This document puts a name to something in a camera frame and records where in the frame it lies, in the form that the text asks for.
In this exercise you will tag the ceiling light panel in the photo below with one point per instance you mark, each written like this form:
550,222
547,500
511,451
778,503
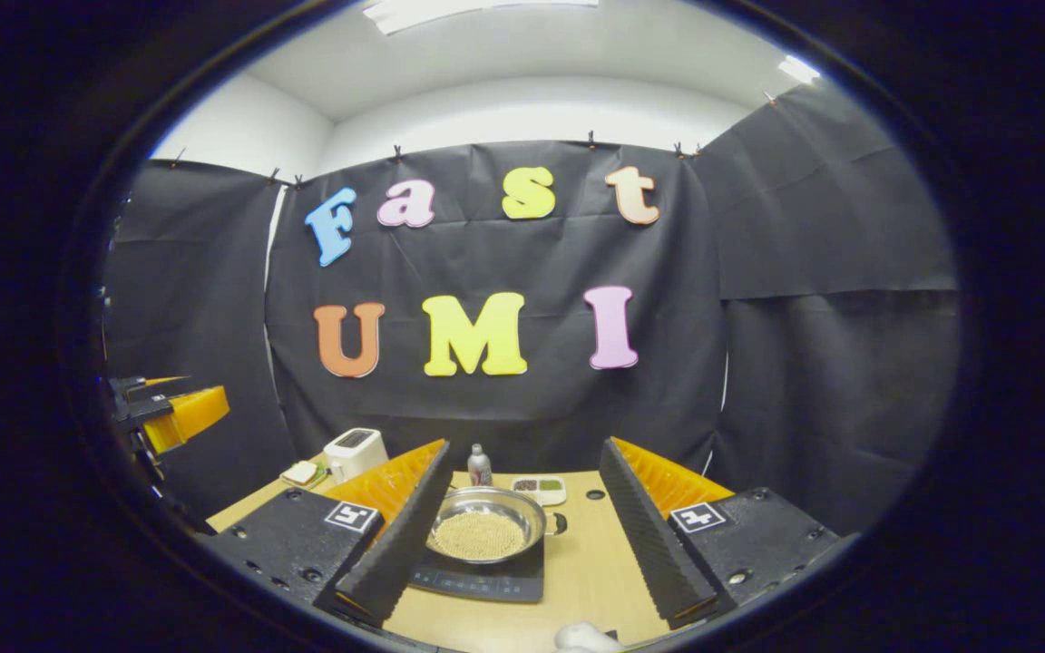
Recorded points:
799,70
477,11

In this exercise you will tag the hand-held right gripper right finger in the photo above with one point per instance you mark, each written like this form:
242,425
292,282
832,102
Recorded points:
645,535

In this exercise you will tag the white divided bean dish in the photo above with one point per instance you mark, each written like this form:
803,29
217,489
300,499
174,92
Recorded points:
541,490

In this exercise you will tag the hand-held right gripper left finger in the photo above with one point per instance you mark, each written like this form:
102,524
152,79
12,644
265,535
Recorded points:
414,535

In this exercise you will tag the small green tray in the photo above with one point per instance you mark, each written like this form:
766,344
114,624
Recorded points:
318,481

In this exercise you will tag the heap of soybeans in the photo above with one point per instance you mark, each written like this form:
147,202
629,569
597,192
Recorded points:
479,537

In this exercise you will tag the black induction cooktop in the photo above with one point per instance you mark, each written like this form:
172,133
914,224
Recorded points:
486,580

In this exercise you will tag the white toaster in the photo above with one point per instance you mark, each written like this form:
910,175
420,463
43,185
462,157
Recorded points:
355,453

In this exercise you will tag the silver drink bottle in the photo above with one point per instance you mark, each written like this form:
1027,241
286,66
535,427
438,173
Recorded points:
480,467

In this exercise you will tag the toy bread slice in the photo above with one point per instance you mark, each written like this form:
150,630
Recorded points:
300,472

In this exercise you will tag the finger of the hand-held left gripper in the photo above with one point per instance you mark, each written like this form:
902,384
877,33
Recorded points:
143,413
134,387

